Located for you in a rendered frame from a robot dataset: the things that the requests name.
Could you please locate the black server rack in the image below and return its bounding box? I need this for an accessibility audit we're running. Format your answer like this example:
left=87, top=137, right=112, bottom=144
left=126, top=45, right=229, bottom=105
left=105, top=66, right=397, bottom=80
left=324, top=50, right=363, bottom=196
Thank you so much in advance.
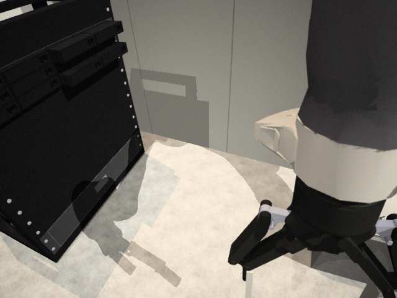
left=0, top=0, right=145, bottom=263

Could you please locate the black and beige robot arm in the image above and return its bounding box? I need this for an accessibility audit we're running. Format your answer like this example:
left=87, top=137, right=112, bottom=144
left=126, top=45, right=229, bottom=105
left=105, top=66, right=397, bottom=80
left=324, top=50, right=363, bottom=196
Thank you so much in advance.
left=253, top=0, right=397, bottom=220

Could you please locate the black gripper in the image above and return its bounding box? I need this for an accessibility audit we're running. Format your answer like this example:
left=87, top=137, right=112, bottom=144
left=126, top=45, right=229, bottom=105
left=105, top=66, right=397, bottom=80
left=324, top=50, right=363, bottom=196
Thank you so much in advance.
left=228, top=175, right=397, bottom=298

